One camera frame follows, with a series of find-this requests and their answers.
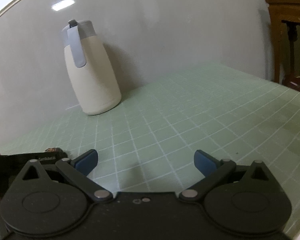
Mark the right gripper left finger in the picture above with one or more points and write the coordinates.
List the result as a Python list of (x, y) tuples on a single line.
[(76, 171)]

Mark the cream thermos jug grey lid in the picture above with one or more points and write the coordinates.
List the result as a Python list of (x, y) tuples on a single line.
[(89, 68)]

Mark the wooden cabinet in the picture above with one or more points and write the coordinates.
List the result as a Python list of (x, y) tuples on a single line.
[(284, 13)]

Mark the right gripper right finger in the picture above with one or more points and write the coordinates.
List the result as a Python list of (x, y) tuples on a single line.
[(215, 172)]

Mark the dark mangosteen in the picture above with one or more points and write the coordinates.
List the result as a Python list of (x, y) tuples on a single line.
[(55, 149)]

